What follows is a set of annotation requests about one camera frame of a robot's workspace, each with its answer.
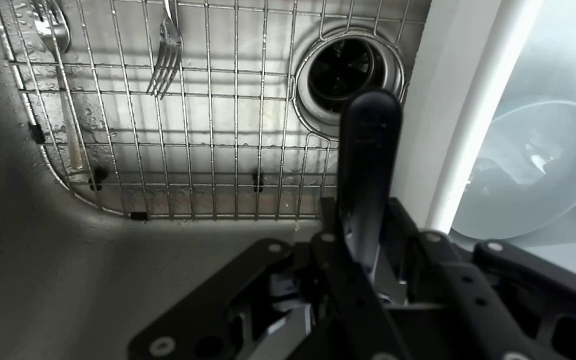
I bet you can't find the metal fork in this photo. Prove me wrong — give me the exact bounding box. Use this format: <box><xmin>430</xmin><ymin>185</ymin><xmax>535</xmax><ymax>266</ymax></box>
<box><xmin>147</xmin><ymin>0</ymin><xmax>183</xmax><ymax>101</ymax></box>

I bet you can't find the white plastic wash basin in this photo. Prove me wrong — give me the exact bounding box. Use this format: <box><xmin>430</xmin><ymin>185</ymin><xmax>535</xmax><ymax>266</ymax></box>
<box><xmin>395</xmin><ymin>0</ymin><xmax>576</xmax><ymax>273</ymax></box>

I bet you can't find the wire sink grid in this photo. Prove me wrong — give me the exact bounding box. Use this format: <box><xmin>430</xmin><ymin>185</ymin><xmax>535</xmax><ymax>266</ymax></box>
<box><xmin>0</xmin><ymin>0</ymin><xmax>430</xmax><ymax>220</ymax></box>

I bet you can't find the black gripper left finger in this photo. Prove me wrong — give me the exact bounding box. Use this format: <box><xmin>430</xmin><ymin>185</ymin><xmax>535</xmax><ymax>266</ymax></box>
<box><xmin>128</xmin><ymin>237</ymin><xmax>343</xmax><ymax>360</ymax></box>

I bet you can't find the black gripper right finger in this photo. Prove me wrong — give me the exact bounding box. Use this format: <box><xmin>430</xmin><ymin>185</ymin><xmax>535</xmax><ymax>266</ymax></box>
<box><xmin>395</xmin><ymin>232</ymin><xmax>576</xmax><ymax>360</ymax></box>

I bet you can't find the black spoon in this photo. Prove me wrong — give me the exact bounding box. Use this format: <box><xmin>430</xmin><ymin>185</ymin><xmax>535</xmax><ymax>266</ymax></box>
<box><xmin>337</xmin><ymin>90</ymin><xmax>402</xmax><ymax>275</ymax></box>

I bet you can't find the stainless steel sink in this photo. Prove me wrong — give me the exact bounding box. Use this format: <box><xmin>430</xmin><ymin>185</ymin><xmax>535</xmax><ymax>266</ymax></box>
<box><xmin>0</xmin><ymin>0</ymin><xmax>432</xmax><ymax>360</ymax></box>

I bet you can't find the clear glass bowl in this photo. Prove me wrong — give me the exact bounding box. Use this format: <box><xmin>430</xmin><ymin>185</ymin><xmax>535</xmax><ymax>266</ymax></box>
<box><xmin>453</xmin><ymin>101</ymin><xmax>576</xmax><ymax>241</ymax></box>

